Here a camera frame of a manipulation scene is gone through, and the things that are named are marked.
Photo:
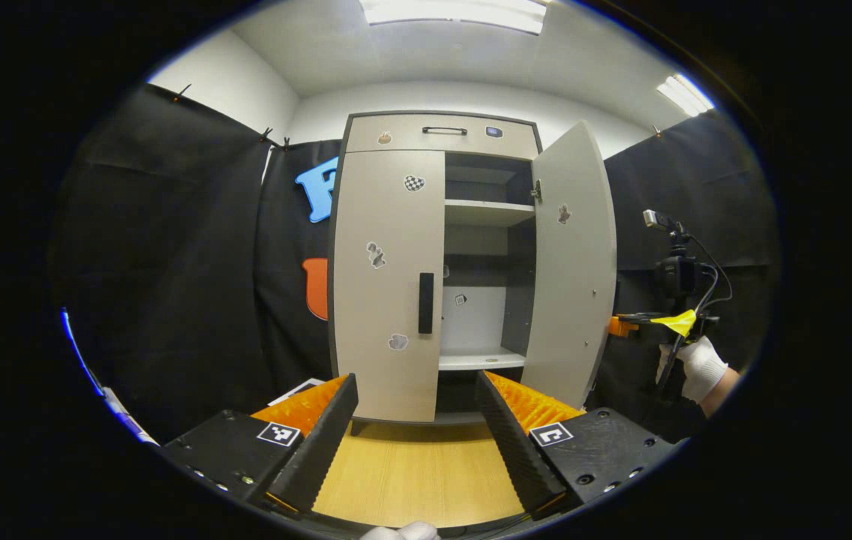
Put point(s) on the grey shoe cabinet door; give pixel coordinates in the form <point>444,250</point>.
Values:
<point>373,300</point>
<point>568,300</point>

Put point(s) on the small ceiling light panel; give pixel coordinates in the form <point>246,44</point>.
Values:
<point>685,94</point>

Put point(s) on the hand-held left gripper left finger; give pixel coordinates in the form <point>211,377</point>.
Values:
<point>321,450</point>

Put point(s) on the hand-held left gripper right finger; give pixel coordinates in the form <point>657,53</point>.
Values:
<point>516,450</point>

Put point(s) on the grey double-door shoe cabinet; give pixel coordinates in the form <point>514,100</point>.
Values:
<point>482,322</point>

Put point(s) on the black backdrop cloth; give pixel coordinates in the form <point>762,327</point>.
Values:
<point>171,262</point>

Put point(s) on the large ceiling light panel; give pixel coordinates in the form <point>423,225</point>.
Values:
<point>456,13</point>

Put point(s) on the metal door hinge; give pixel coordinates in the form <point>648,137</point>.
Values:
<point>537,191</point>

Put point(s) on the grey cabinet drawer front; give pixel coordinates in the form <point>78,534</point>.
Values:
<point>433,144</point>

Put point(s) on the white cabinet shelf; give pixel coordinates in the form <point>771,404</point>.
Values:
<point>482,212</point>
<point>478,360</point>

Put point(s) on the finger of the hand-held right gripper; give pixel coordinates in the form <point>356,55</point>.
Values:
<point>621,326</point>

